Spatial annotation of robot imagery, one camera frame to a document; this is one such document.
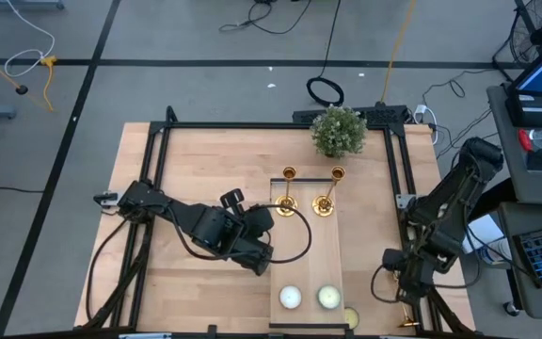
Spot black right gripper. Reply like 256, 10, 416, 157
382, 249, 437, 306

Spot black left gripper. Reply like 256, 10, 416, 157
218, 187, 276, 277

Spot gold candlestick holder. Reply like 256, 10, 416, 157
311, 165, 347, 218
274, 166, 299, 218
398, 303, 422, 330

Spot white round candle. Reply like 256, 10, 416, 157
278, 284, 303, 311

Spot wooden shelf riser black legs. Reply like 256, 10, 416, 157
268, 177, 350, 331

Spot cream candle dark rim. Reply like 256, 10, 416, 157
316, 283, 343, 311

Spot yellow round candle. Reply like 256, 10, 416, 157
344, 309, 362, 333

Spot white and blue item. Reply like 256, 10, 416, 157
479, 237, 513, 266

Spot white cardboard box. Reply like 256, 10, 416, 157
463, 214, 506, 256

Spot grey white flat item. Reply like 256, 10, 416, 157
119, 332, 173, 339

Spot green potted plant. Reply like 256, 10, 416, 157
309, 104, 369, 160

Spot black perforated box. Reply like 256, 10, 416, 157
292, 104, 412, 130

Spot white power adapter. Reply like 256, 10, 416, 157
411, 104, 440, 146

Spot black label printer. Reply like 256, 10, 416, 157
504, 91, 542, 129

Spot black floor fan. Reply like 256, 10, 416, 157
491, 0, 542, 82

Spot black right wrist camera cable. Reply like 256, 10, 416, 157
370, 262, 411, 305

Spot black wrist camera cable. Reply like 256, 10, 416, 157
370, 262, 411, 305
251, 203, 313, 265

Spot black left wrist camera cable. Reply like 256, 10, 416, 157
251, 203, 313, 265

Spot black aluminium rig frame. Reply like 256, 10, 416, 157
77, 106, 478, 339

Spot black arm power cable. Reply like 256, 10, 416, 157
85, 217, 131, 324

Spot black coiled floor cable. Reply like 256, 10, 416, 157
305, 0, 346, 108

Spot black floor cable bundle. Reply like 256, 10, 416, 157
420, 69, 501, 160

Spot thin black floor cable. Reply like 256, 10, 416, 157
216, 0, 315, 36

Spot yellow extension cable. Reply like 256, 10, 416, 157
379, 0, 419, 107

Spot yellow floor cable with plug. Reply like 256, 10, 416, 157
40, 55, 60, 113

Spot yellow cord black tip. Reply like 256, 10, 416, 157
0, 42, 30, 96

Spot white floor cable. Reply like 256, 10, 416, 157
3, 0, 57, 79

